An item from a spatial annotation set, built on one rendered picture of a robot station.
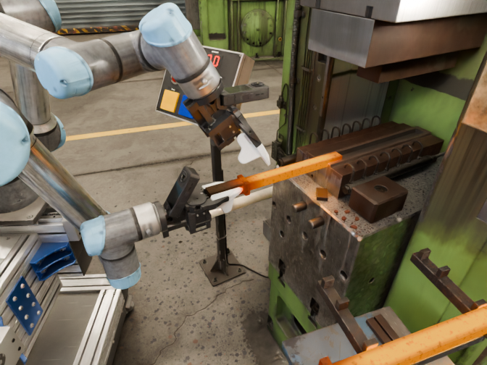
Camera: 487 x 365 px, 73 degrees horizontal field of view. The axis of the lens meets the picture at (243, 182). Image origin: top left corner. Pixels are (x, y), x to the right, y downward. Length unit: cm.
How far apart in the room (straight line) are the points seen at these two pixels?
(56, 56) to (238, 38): 523
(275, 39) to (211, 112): 522
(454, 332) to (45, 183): 76
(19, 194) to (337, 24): 102
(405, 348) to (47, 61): 66
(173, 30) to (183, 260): 158
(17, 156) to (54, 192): 23
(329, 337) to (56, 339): 112
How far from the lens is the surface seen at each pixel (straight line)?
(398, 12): 74
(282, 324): 156
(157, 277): 195
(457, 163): 87
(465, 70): 122
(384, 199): 87
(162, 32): 58
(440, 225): 95
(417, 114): 132
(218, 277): 189
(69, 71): 57
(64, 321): 167
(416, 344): 58
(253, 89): 69
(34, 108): 113
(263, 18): 574
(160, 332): 175
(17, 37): 70
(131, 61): 64
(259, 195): 139
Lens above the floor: 147
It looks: 35 degrees down
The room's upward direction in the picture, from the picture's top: straight up
